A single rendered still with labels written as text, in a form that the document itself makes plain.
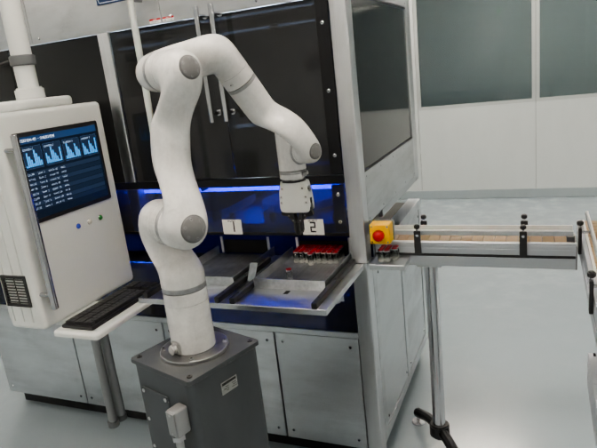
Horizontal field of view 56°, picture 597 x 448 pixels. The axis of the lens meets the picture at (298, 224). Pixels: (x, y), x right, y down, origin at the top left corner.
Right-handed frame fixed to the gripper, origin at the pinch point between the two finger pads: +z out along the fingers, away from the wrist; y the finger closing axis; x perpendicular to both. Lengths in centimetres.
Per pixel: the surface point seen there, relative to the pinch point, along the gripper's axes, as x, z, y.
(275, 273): -15.6, 22.0, 18.3
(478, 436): -60, 110, -45
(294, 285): -2.1, 20.8, 5.0
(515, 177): -488, 87, -44
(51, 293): 26, 16, 83
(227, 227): -28, 8, 43
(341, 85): -28, -41, -9
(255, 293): 2.8, 22.3, 17.3
